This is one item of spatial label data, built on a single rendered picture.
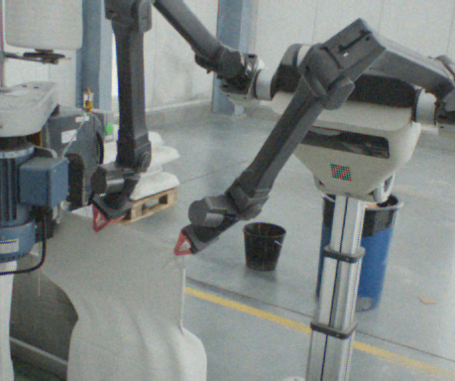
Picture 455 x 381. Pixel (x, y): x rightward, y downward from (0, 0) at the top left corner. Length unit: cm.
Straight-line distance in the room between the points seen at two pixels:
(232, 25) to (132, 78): 885
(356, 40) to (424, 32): 828
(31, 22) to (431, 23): 831
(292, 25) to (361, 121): 846
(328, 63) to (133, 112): 52
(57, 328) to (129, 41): 132
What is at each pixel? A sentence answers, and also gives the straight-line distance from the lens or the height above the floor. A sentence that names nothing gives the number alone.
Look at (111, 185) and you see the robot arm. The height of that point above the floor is 122.
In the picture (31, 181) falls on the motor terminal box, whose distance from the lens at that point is 135.
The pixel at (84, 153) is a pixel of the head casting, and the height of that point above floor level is 123.
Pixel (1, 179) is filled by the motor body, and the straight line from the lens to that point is 136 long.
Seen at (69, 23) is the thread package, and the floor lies 159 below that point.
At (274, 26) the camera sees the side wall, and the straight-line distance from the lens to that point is 1021.
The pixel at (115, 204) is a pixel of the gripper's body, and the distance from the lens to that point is 162.
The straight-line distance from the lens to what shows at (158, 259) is 159.
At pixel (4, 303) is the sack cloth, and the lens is 211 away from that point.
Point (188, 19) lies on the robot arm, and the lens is 153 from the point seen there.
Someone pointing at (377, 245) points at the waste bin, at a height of 42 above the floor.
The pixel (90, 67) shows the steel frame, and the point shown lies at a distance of 770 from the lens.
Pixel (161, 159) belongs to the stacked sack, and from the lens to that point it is 514.
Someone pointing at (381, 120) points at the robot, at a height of 140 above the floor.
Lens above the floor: 163
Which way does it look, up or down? 16 degrees down
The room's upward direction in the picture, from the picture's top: 4 degrees clockwise
